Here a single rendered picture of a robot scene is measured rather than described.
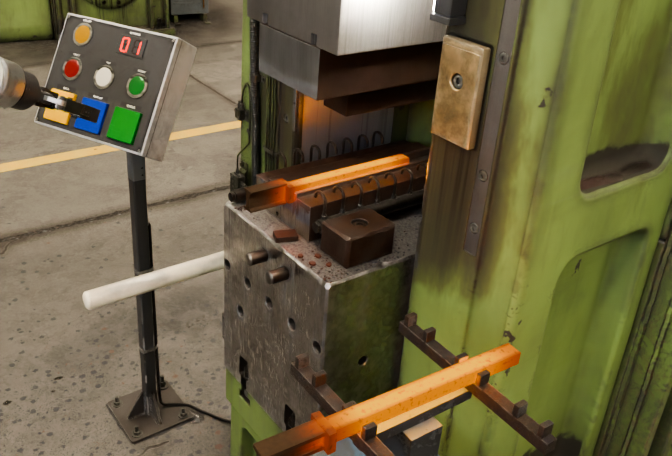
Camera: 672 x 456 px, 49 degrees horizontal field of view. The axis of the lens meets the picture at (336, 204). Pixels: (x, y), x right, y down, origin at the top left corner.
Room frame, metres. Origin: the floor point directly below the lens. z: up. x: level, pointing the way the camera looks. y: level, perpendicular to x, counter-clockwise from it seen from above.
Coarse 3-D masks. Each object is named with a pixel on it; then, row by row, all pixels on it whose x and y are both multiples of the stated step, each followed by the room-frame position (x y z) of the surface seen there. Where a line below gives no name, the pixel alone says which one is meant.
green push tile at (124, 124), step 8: (120, 112) 1.58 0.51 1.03; (128, 112) 1.57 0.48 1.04; (136, 112) 1.57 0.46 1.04; (112, 120) 1.58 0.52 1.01; (120, 120) 1.57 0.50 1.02; (128, 120) 1.56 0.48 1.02; (136, 120) 1.55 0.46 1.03; (112, 128) 1.56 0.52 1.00; (120, 128) 1.56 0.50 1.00; (128, 128) 1.55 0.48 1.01; (136, 128) 1.55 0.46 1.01; (112, 136) 1.55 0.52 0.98; (120, 136) 1.55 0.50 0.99; (128, 136) 1.54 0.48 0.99
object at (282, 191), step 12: (396, 156) 1.50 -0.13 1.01; (348, 168) 1.42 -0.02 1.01; (360, 168) 1.43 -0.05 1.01; (372, 168) 1.44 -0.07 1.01; (384, 168) 1.46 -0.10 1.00; (276, 180) 1.31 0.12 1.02; (300, 180) 1.34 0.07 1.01; (312, 180) 1.35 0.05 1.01; (324, 180) 1.36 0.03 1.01; (336, 180) 1.38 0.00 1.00; (252, 192) 1.25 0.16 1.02; (264, 192) 1.28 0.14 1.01; (276, 192) 1.29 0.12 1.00; (288, 192) 1.30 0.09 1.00; (252, 204) 1.26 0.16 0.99; (264, 204) 1.28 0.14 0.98; (276, 204) 1.29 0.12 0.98
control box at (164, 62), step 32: (64, 32) 1.76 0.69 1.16; (96, 32) 1.72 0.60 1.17; (128, 32) 1.69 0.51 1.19; (64, 64) 1.71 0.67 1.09; (96, 64) 1.68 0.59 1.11; (128, 64) 1.65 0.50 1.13; (160, 64) 1.62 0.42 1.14; (96, 96) 1.63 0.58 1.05; (128, 96) 1.60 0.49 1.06; (160, 96) 1.58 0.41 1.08; (64, 128) 1.62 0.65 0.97; (160, 128) 1.57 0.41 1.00; (160, 160) 1.57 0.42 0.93
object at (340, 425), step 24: (480, 360) 0.89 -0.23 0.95; (504, 360) 0.90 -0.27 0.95; (408, 384) 0.82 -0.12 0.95; (432, 384) 0.83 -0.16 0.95; (456, 384) 0.84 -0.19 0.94; (360, 408) 0.77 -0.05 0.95; (384, 408) 0.77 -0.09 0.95; (408, 408) 0.79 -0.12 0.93; (288, 432) 0.71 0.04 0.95; (312, 432) 0.71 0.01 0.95; (336, 432) 0.71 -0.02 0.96
